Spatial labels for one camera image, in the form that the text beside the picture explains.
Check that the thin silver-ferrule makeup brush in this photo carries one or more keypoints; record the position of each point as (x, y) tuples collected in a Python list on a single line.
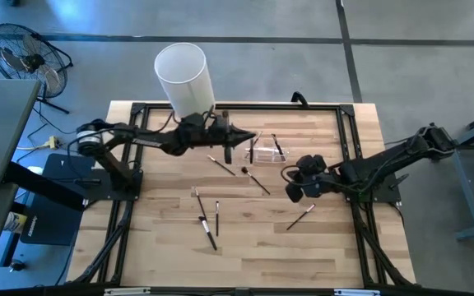
[(221, 165)]

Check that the grey desk top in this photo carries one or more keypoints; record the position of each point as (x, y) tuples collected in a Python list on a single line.
[(2, 127)]

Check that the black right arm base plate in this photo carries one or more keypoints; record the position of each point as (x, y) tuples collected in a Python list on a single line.
[(389, 194)]

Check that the thin black pink-tip brush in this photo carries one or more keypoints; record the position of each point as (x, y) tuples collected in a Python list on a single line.
[(300, 217)]

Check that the black round-head makeup brush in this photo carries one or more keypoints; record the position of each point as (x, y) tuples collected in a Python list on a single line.
[(255, 180)]

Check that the black caster wheel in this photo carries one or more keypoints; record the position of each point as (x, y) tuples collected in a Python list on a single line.
[(17, 265)]

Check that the yellow white labelled bottle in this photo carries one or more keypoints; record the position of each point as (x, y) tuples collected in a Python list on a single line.
[(15, 222)]

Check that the black table clamp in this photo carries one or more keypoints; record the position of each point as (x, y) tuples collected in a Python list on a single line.
[(299, 98)]

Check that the black floor case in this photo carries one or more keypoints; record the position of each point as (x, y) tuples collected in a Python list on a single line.
[(52, 222)]

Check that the clear plastic organizer container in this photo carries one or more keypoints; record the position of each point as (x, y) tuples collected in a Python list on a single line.
[(268, 155)]

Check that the black desk leg beam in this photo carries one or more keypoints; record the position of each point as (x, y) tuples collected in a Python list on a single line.
[(56, 194)]

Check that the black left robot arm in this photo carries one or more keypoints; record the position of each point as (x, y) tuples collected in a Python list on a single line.
[(150, 140)]

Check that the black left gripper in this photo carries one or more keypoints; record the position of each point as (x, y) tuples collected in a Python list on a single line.
[(220, 135)]

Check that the black floor fan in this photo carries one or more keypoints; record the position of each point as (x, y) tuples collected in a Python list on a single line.
[(27, 61)]

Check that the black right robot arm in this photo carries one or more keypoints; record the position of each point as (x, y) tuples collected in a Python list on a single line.
[(385, 160)]

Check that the white label strip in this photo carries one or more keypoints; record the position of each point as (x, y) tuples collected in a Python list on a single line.
[(126, 291), (357, 292)]

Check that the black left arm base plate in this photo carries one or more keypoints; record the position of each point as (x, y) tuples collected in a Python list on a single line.
[(97, 190)]

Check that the thick black white-ferrule brush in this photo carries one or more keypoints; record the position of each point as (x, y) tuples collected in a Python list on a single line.
[(252, 152), (208, 233)]

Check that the white cylinder lamp wooden base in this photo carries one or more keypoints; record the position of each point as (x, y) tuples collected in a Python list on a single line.
[(183, 78)]

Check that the thin black makeup brush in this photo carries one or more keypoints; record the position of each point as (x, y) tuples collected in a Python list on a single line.
[(279, 147), (258, 136), (217, 218), (200, 202)]

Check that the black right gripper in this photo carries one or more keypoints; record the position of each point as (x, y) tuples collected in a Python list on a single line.
[(315, 185)]

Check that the black aluminium table frame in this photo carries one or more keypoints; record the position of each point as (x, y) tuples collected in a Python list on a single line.
[(261, 107)]

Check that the yellow power plug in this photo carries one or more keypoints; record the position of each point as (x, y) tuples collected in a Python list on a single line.
[(52, 143)]

